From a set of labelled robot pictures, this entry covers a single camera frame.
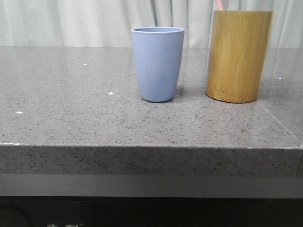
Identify white curtain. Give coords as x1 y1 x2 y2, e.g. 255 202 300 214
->
0 0 303 49

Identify bamboo cylindrical holder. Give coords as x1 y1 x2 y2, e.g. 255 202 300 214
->
205 10 273 103

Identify blue plastic cup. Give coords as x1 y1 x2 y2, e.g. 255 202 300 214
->
132 27 185 103

